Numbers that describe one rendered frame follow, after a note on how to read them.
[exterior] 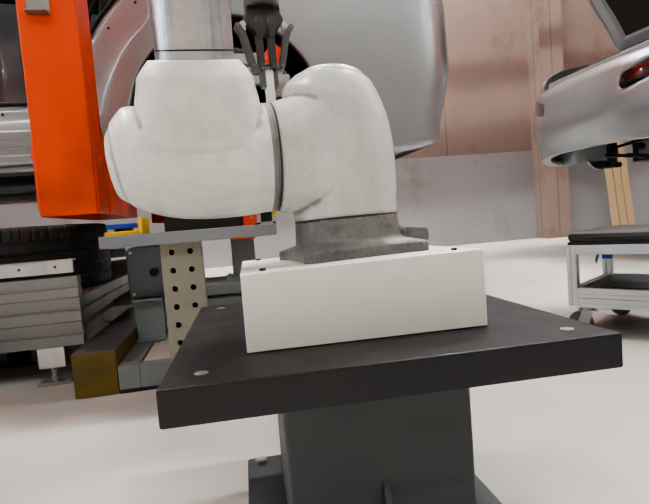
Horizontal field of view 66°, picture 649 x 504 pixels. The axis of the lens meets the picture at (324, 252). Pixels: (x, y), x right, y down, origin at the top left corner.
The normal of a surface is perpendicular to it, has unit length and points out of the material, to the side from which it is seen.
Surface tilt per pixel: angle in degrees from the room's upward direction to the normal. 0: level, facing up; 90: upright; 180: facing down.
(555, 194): 90
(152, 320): 90
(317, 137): 87
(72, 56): 90
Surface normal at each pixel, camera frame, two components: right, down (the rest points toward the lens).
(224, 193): 0.26, 0.62
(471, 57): 0.15, 0.05
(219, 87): 0.54, 0.17
